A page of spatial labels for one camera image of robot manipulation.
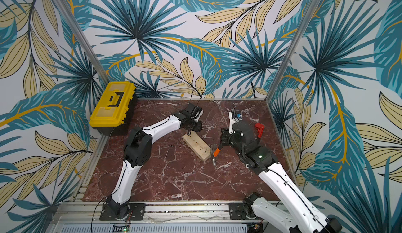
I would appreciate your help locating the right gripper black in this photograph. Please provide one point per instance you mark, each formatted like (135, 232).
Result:
(224, 137)

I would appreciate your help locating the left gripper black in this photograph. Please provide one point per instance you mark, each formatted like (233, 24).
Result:
(198, 128)

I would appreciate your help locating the wooden block with nails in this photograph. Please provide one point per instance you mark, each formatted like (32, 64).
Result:
(198, 145)

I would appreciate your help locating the claw hammer orange black handle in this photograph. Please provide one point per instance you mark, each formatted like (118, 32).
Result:
(215, 150)

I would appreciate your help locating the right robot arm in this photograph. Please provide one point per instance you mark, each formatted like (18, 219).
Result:
(300, 216)

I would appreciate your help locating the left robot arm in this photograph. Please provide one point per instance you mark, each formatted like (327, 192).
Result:
(137, 152)

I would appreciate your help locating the yellow black toolbox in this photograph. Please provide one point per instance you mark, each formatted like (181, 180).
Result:
(115, 109)

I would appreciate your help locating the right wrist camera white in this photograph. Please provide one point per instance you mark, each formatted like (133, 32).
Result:
(234, 117)

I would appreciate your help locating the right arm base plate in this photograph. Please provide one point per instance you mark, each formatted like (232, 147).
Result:
(240, 211)

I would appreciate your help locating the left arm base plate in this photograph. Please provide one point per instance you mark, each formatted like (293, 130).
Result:
(132, 211)

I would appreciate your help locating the aluminium front rail frame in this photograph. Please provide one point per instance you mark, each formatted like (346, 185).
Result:
(88, 213)

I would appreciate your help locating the right aluminium corner post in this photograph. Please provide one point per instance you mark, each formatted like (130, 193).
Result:
(304, 22)

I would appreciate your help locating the aluminium corner post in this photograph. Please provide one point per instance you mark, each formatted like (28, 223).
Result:
(62, 5)
(304, 22)

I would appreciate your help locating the left aluminium corner post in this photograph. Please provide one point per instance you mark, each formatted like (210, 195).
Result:
(62, 5)

